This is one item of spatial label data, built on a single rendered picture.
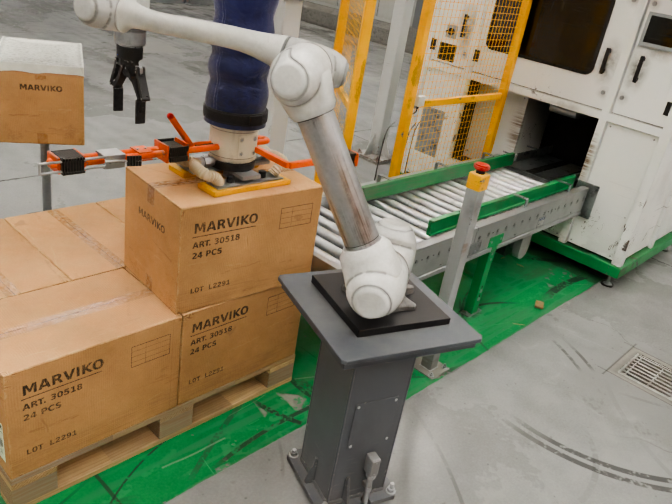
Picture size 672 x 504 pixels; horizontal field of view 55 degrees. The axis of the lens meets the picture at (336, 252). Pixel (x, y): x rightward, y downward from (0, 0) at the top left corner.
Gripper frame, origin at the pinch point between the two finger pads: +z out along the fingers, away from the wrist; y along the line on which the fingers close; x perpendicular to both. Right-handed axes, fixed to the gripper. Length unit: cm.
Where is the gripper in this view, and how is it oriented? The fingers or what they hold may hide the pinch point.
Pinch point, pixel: (128, 113)
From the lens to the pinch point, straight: 212.2
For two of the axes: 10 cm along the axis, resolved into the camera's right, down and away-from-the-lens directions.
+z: -1.5, 8.9, 4.3
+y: -6.9, -4.1, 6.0
